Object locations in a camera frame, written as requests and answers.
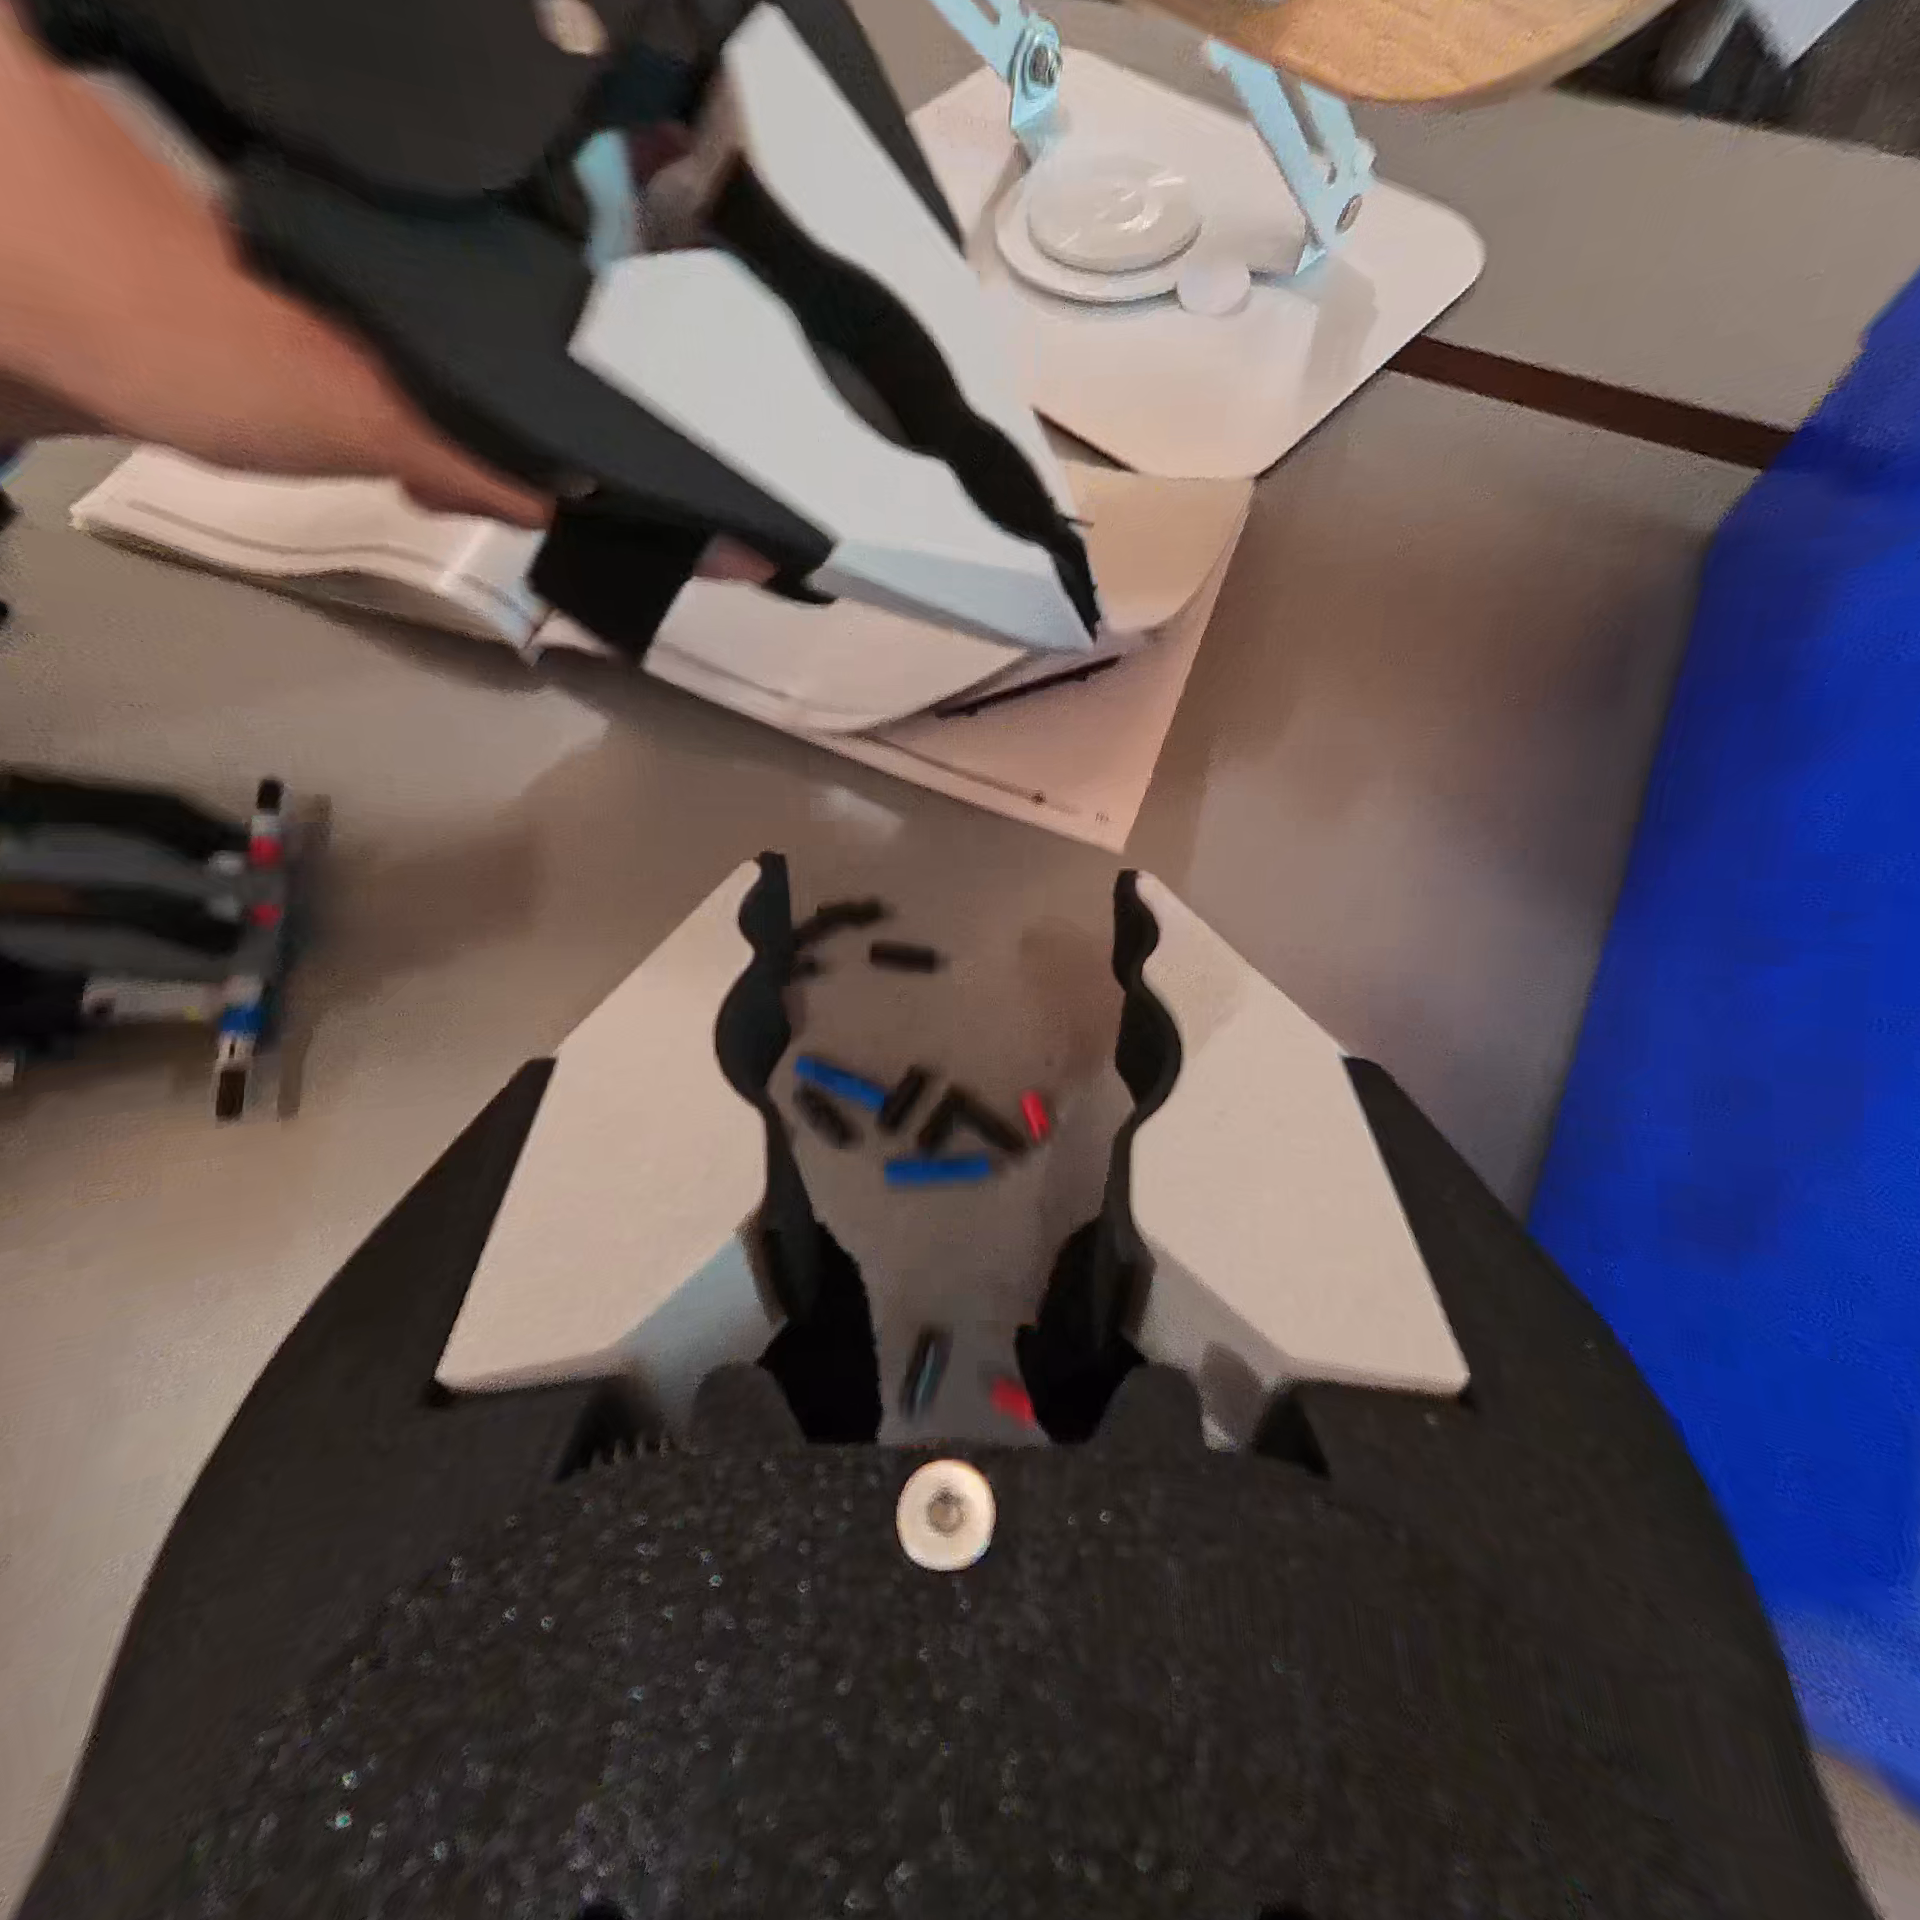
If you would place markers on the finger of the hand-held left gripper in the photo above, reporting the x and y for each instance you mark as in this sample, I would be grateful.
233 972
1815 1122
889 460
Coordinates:
751 434
840 136

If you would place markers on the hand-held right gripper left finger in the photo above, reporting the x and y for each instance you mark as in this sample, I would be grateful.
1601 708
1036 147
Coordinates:
630 1171

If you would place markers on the blue black lego truck model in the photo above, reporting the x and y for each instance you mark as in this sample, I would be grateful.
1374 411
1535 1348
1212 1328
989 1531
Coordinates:
150 931

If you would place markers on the person's left hand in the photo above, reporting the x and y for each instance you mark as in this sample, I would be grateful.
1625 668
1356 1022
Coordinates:
225 345

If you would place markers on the lego instruction booklet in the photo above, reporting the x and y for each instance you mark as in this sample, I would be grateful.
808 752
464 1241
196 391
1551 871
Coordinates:
271 516

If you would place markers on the blue storage bin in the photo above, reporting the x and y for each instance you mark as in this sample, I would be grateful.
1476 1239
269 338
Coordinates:
1770 902

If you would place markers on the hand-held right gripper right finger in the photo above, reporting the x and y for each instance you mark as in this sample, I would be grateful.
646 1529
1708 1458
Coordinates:
1277 1185

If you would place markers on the pile of small lego pins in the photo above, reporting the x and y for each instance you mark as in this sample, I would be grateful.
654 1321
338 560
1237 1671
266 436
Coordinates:
938 1166

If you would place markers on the wooden book stand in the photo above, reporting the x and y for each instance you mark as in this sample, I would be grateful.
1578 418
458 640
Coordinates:
1350 300

